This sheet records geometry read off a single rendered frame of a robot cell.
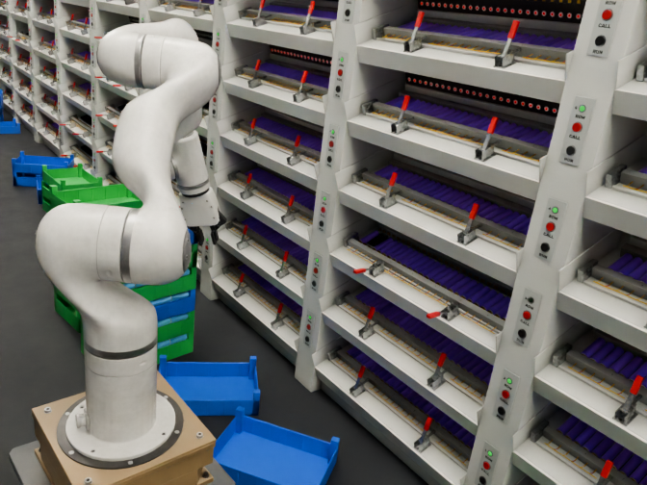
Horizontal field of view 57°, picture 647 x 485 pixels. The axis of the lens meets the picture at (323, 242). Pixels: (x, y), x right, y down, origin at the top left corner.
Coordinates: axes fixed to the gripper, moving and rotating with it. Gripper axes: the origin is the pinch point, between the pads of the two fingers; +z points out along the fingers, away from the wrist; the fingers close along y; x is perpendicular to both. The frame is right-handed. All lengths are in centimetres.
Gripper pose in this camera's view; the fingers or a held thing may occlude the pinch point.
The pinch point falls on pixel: (207, 237)
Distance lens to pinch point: 173.3
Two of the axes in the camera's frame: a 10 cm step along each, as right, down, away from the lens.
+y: 9.9, -0.4, -1.3
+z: 1.1, 8.3, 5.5
